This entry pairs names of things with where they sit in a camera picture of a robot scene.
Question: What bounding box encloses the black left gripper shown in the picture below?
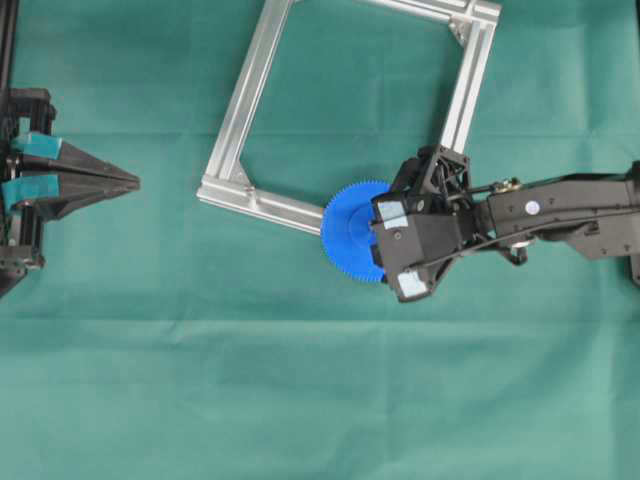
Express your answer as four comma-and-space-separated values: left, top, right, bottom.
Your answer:
1, 88, 140, 270

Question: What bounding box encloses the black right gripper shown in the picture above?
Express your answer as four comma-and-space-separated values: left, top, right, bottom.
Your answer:
368, 145, 479, 303

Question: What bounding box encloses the blue plastic gear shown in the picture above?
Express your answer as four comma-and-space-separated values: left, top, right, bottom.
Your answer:
320, 180, 390, 283

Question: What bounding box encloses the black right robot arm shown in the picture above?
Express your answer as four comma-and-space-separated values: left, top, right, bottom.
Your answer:
371, 145, 639, 302

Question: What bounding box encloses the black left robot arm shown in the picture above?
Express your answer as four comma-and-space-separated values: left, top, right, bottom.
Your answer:
1, 1, 140, 289

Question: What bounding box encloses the green table cloth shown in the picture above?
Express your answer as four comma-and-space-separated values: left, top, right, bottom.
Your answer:
1, 1, 639, 479

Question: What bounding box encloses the aluminium extrusion frame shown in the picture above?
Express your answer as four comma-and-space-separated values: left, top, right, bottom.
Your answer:
197, 0, 502, 235

